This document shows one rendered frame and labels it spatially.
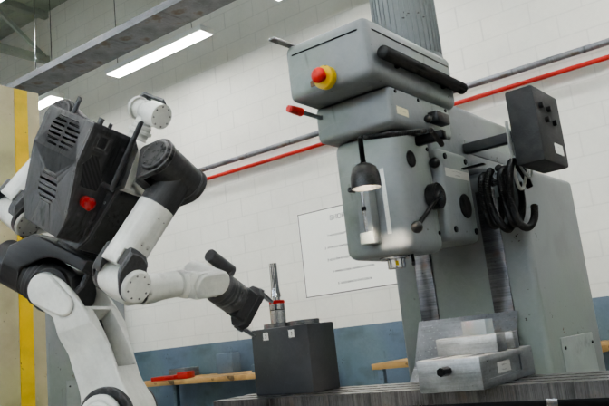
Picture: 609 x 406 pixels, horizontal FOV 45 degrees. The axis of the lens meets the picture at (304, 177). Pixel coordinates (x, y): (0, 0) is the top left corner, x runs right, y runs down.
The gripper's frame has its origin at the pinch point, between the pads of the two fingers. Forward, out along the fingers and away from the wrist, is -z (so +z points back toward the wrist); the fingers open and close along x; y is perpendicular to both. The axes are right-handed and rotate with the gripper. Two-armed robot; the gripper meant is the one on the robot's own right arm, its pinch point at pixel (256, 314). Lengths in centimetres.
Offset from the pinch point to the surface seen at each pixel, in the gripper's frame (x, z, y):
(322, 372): -5.1, -17.7, -16.2
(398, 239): 29.1, 8.0, -37.6
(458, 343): 12, -2, -58
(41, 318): -30, -28, 128
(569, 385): 11, -1, -86
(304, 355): -3.6, -12.0, -12.6
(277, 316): 3.7, -12.8, 3.5
